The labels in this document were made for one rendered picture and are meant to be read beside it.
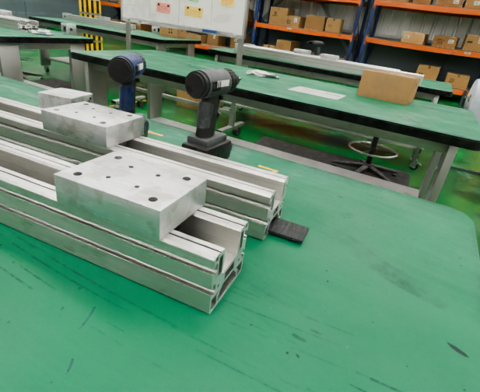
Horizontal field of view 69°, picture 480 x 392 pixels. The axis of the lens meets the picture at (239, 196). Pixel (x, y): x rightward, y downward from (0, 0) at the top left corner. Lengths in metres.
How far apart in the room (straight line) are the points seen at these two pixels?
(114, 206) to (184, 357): 0.19
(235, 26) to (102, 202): 3.18
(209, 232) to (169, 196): 0.08
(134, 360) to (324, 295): 0.26
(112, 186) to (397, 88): 2.03
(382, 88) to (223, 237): 1.96
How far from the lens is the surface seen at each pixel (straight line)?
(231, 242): 0.47
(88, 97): 1.07
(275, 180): 0.62
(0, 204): 0.65
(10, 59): 3.55
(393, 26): 10.84
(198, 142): 0.83
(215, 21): 3.65
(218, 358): 0.41
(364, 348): 0.47
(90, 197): 0.46
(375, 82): 2.35
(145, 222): 0.42
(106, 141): 0.69
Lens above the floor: 1.10
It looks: 26 degrees down
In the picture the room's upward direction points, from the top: 8 degrees clockwise
